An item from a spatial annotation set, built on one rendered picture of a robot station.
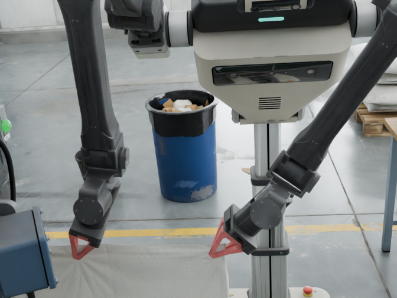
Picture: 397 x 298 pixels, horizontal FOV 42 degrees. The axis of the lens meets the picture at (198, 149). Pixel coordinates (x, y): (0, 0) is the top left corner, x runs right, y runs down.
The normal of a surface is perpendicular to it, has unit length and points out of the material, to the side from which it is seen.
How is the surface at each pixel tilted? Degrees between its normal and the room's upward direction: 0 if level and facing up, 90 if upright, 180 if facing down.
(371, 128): 90
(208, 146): 92
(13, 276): 90
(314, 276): 0
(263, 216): 77
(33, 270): 90
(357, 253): 0
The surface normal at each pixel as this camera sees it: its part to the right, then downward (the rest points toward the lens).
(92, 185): 0.05, -0.90
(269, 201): -0.28, 0.18
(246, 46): -0.09, -0.44
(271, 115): 0.00, 0.89
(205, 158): 0.65, 0.30
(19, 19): -0.06, 0.40
